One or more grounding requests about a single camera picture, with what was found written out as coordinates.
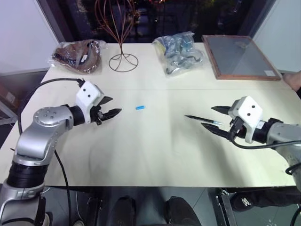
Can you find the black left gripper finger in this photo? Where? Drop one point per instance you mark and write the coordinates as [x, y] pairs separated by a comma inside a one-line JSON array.
[[112, 114], [105, 100]]

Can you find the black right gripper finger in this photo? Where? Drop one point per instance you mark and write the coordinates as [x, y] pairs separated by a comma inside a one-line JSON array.
[[215, 130], [220, 109]]

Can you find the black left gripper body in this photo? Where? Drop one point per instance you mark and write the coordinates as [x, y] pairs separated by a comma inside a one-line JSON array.
[[97, 115]]

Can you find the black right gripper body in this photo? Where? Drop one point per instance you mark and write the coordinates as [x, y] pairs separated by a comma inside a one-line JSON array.
[[235, 130]]

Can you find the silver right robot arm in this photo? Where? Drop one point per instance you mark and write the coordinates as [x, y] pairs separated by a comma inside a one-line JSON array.
[[283, 131]]

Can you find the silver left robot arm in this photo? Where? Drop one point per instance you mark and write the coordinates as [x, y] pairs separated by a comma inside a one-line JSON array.
[[35, 139]]

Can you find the black pen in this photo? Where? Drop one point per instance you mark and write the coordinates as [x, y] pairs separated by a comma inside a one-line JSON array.
[[202, 119]]

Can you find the blue pen cap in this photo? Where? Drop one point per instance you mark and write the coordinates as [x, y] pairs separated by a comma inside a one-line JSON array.
[[140, 107]]

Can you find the plastic bag with brown items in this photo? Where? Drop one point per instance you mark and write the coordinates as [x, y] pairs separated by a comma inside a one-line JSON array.
[[78, 56]]

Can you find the wooden framed glass panel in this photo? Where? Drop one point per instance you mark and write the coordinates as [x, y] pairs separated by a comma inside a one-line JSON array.
[[241, 56]]

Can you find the plastic bag with blue items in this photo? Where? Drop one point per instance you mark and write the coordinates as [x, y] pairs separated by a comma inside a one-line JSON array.
[[179, 54]]

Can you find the black shoe with white logo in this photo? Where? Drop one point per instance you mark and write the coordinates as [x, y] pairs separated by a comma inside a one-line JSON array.
[[247, 201]]

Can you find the bystander's bare hand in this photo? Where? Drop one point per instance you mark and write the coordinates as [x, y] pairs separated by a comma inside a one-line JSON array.
[[292, 78]]

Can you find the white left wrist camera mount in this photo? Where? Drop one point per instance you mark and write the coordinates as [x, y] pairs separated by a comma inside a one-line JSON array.
[[89, 97]]

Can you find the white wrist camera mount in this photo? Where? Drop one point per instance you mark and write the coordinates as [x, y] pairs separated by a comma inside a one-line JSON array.
[[89, 97], [247, 117]]

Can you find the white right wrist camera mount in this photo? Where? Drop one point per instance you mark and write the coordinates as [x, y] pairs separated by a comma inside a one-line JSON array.
[[247, 117]]

